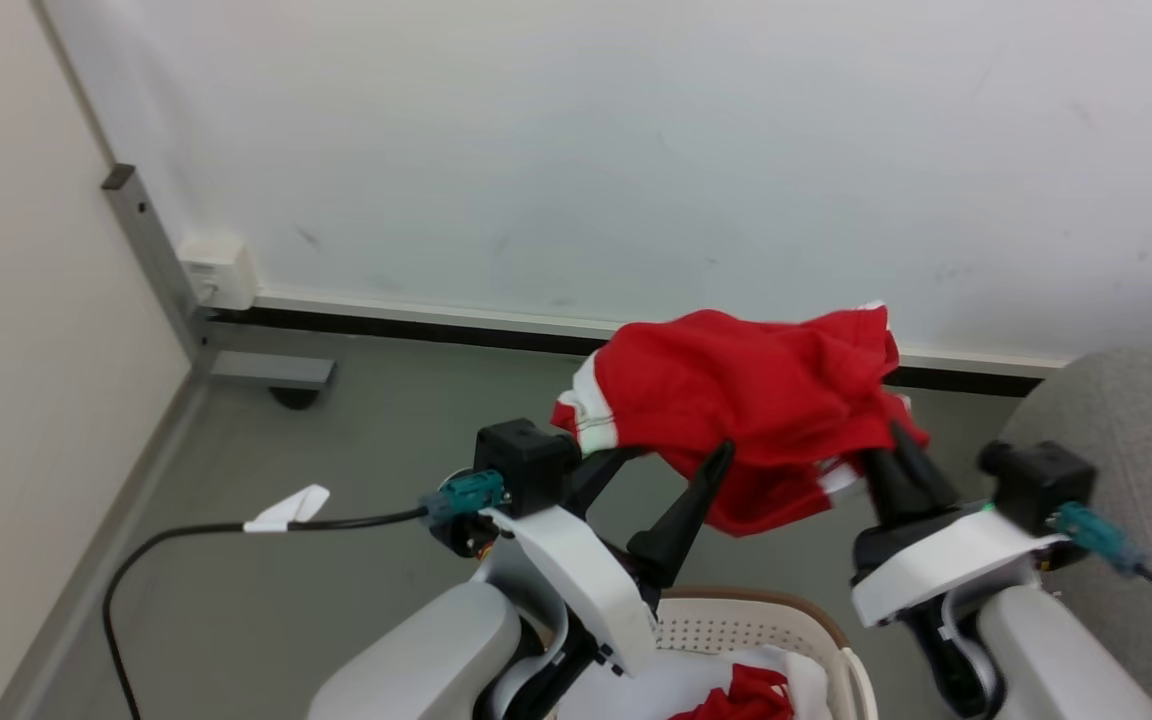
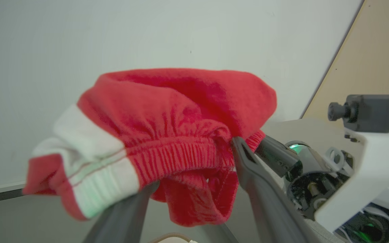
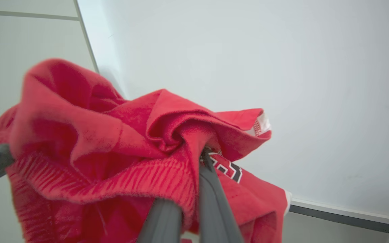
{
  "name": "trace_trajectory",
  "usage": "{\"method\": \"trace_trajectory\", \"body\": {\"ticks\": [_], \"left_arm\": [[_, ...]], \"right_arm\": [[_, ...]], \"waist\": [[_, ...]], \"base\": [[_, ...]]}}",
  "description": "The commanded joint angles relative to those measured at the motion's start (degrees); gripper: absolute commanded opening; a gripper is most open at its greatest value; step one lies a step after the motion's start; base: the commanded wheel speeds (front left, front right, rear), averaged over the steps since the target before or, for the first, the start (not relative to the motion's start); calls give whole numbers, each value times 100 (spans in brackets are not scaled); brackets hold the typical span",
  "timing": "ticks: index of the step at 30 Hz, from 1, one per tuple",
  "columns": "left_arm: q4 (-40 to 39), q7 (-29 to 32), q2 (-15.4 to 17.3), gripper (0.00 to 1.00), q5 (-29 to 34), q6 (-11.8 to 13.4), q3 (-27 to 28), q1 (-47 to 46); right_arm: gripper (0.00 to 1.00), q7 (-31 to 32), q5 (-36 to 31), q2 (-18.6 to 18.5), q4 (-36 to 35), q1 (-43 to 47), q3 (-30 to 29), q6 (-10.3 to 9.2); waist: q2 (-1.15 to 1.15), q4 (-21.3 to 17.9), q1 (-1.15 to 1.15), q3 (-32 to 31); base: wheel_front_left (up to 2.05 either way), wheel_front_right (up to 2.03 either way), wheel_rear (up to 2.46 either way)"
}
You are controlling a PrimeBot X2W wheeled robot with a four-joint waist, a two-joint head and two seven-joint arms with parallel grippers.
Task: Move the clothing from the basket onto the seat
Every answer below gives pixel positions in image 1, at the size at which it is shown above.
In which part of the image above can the white wall outlet box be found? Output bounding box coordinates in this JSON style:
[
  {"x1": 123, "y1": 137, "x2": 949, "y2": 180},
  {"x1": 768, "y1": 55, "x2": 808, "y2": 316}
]
[{"x1": 178, "y1": 232, "x2": 259, "y2": 312}]

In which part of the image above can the red garment with white trim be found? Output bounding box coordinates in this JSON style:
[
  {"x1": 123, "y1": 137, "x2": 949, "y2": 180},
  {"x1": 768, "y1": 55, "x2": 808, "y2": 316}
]
[{"x1": 550, "y1": 302, "x2": 931, "y2": 538}]

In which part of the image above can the grey fabric sofa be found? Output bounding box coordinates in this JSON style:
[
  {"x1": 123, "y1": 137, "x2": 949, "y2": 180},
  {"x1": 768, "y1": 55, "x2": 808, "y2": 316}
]
[{"x1": 996, "y1": 346, "x2": 1152, "y2": 720}]

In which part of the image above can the plain red garment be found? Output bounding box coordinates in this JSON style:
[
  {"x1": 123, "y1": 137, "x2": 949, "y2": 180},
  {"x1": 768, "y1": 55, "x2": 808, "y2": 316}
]
[{"x1": 669, "y1": 663, "x2": 795, "y2": 720}]

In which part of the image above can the grey metal frame foot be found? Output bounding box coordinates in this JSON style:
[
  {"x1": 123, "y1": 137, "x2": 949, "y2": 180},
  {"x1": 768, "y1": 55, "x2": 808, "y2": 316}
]
[{"x1": 206, "y1": 348, "x2": 337, "y2": 392}]

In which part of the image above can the grey metal frame post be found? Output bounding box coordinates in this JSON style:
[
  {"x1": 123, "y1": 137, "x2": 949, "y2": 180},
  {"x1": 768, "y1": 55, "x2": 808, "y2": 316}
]
[{"x1": 101, "y1": 164, "x2": 212, "y2": 373}]

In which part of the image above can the teal right cable connector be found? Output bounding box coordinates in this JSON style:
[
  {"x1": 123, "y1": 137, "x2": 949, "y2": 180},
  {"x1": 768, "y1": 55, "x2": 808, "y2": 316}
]
[{"x1": 1053, "y1": 501, "x2": 1148, "y2": 578}]

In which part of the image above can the cream perforated laundry basket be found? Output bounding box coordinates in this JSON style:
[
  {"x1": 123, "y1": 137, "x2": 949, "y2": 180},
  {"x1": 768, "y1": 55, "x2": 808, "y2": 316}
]
[{"x1": 556, "y1": 586, "x2": 879, "y2": 720}]

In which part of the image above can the white wall trim rail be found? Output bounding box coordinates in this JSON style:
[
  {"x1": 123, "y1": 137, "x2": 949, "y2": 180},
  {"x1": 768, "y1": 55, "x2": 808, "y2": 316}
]
[{"x1": 254, "y1": 290, "x2": 1072, "y2": 379}]

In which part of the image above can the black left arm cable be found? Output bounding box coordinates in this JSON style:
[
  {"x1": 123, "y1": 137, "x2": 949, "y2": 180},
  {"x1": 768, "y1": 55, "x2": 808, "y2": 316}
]
[{"x1": 102, "y1": 506, "x2": 433, "y2": 720}]

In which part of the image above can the teal cable connector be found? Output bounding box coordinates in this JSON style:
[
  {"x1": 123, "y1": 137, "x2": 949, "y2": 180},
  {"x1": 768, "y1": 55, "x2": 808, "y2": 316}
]
[
  {"x1": 422, "y1": 469, "x2": 508, "y2": 523},
  {"x1": 1053, "y1": 501, "x2": 1148, "y2": 578}
]

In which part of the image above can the teal left cable connector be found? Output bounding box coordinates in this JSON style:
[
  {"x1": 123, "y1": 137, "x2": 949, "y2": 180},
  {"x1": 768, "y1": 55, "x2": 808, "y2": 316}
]
[{"x1": 422, "y1": 469, "x2": 508, "y2": 523}]

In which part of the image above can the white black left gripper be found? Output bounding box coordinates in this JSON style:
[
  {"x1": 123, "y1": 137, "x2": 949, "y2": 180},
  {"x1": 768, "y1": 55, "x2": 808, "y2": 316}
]
[{"x1": 431, "y1": 438, "x2": 738, "y2": 679}]

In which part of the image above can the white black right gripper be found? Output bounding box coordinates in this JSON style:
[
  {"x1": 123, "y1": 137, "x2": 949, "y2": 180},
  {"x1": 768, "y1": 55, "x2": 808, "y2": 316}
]
[{"x1": 850, "y1": 419, "x2": 1069, "y2": 630}]

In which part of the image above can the white cable tag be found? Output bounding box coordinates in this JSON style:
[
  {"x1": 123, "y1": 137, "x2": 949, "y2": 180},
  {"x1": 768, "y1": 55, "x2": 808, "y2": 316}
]
[{"x1": 243, "y1": 484, "x2": 331, "y2": 534}]

